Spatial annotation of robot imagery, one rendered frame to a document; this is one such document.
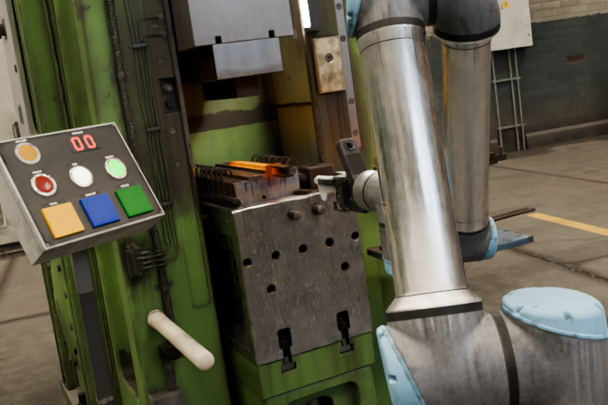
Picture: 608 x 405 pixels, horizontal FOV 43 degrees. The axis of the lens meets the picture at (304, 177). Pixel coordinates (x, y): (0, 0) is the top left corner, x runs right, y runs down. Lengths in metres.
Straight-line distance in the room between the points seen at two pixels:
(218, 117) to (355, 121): 0.48
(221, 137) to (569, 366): 1.71
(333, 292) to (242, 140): 0.69
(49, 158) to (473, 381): 1.12
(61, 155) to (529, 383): 1.19
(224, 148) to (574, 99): 7.54
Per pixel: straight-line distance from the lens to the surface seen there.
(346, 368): 2.34
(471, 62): 1.37
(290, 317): 2.21
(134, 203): 1.89
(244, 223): 2.10
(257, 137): 2.68
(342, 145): 1.76
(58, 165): 1.87
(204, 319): 2.33
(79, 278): 1.97
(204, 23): 2.13
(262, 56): 2.18
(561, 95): 9.74
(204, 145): 2.62
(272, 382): 2.24
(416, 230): 1.18
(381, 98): 1.23
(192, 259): 2.28
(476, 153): 1.48
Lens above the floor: 1.26
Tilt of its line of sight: 8 degrees down
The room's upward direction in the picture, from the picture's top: 8 degrees counter-clockwise
